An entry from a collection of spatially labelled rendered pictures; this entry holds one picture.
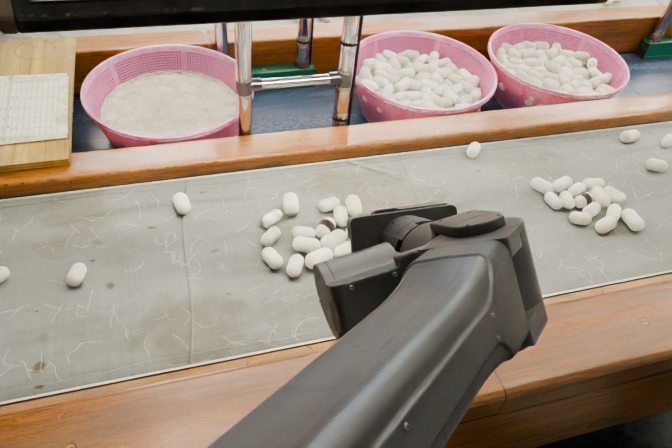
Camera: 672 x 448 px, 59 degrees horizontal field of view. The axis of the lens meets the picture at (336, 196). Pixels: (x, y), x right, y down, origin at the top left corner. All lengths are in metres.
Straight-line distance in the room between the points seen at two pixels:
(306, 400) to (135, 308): 0.52
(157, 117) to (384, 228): 0.55
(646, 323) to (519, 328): 0.46
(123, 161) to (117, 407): 0.36
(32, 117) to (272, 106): 0.41
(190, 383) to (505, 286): 0.38
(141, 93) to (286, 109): 0.25
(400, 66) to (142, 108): 0.47
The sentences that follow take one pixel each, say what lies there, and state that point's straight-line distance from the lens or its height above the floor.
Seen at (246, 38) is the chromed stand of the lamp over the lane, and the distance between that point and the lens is 0.82.
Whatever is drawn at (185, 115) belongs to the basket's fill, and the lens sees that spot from 0.99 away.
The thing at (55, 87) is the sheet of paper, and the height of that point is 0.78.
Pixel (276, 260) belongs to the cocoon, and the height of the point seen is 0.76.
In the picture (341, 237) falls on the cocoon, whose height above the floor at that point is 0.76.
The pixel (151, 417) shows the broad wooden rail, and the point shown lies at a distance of 0.63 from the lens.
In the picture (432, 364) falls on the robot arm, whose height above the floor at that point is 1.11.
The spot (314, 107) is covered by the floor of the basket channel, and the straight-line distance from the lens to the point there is 1.12.
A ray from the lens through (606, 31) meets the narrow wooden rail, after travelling 1.48.
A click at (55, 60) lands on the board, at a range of 1.09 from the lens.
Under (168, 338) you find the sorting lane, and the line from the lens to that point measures 0.70.
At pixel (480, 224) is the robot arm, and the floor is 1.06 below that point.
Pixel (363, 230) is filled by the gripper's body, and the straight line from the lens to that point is 0.53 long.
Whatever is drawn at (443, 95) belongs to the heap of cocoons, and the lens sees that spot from 1.10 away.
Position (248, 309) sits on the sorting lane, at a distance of 0.71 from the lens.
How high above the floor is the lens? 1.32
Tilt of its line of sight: 43 degrees down
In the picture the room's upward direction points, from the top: 7 degrees clockwise
